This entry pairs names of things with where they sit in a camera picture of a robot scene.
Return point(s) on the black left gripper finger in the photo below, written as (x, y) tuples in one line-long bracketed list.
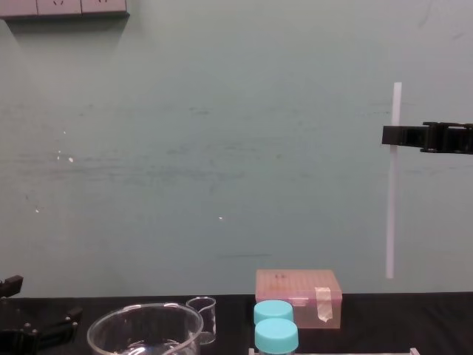
[(61, 325), (12, 285)]

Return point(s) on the black table cloth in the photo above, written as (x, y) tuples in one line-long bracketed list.
[(406, 325)]

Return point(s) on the grey wall socket panel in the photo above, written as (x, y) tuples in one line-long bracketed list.
[(63, 7)]

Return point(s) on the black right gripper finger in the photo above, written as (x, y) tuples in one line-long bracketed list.
[(403, 135), (439, 125)]

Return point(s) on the beige tape strip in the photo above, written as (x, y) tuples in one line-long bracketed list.
[(324, 305)]

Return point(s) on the bottle with teal cap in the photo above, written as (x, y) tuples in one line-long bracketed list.
[(272, 310), (276, 336)]

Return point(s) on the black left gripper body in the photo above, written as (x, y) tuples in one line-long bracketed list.
[(16, 338)]

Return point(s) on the small clear glass beaker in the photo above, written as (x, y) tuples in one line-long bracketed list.
[(207, 318)]

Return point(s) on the large clear glass beaker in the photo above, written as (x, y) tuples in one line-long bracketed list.
[(144, 333)]

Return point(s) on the white stirring rod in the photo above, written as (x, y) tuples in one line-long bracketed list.
[(392, 207)]

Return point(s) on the pink translucent plastic box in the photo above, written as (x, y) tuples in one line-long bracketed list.
[(288, 284)]

